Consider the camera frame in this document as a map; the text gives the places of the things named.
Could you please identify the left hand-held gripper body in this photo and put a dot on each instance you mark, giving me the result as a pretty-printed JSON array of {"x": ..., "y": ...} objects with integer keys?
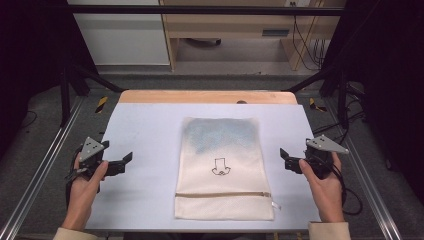
[{"x": 90, "y": 150}]

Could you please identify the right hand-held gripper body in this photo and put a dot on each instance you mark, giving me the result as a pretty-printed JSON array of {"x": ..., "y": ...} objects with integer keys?
[{"x": 325, "y": 144}]

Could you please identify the cream mesh laundry bag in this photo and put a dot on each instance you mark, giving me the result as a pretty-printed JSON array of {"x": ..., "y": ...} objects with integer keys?
[{"x": 221, "y": 146}]

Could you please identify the person's left hand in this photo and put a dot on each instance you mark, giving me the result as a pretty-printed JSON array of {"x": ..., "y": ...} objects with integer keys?
[{"x": 83, "y": 193}]

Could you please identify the person's right hand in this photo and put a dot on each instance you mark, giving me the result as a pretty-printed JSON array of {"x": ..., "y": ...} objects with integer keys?
[{"x": 328, "y": 193}]

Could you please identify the white table mat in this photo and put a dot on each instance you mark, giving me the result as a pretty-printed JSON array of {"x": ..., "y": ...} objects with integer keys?
[{"x": 146, "y": 140}]

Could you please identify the black metal stand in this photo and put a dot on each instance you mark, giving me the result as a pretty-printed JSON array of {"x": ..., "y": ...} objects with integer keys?
[
  {"x": 342, "y": 100},
  {"x": 65, "y": 96}
]

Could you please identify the black curtain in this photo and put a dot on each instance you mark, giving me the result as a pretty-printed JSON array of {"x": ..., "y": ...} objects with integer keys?
[
  {"x": 393, "y": 83},
  {"x": 30, "y": 60}
]

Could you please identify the wooden table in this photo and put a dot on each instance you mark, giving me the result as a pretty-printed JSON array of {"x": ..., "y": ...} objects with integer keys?
[{"x": 200, "y": 96}]

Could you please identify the white cabinet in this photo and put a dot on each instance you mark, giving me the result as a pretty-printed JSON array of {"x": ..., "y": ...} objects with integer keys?
[{"x": 123, "y": 36}]

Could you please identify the grey desk label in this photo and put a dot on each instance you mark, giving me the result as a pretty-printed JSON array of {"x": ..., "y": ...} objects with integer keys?
[{"x": 275, "y": 32}]

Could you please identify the light wooden desk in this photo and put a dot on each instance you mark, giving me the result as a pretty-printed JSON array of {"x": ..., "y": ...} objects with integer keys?
[{"x": 233, "y": 23}]

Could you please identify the aluminium floor rail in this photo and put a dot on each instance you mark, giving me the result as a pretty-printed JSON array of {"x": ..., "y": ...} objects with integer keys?
[
  {"x": 40, "y": 170},
  {"x": 366, "y": 173}
]

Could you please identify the black horizontal frame bar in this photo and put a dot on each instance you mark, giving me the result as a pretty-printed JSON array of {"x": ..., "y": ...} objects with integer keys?
[{"x": 200, "y": 10}]

